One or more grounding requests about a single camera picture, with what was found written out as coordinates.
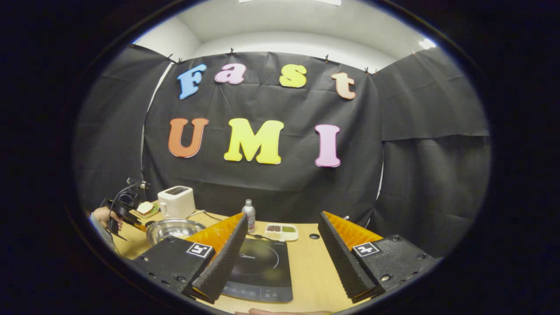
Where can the white toaster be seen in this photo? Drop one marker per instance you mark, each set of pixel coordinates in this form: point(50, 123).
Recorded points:
point(176, 202)

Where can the green plate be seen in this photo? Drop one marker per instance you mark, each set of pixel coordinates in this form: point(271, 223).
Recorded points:
point(148, 214)

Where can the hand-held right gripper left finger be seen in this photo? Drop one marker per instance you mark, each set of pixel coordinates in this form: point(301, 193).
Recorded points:
point(225, 262)

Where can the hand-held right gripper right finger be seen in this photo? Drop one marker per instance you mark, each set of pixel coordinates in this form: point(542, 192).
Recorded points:
point(341, 262)

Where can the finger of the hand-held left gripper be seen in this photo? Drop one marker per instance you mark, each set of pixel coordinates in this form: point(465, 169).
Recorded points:
point(131, 221)

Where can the white divided bean tray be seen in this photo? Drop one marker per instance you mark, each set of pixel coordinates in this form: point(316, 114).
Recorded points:
point(282, 232)

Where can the steel pot with beans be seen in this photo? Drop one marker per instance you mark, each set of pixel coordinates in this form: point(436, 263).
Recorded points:
point(170, 229)

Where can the small ceiling light panel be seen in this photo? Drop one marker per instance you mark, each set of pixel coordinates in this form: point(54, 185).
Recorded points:
point(426, 43)

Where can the silver drink bottle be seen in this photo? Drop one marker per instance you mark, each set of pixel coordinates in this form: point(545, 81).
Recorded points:
point(249, 216)

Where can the large ceiling light panel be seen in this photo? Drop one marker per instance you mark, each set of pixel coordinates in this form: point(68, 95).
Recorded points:
point(288, 1)

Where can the black induction cooktop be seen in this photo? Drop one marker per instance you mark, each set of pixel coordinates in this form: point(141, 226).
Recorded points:
point(262, 271)

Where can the bread slice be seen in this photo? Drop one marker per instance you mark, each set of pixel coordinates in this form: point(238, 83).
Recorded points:
point(145, 208)

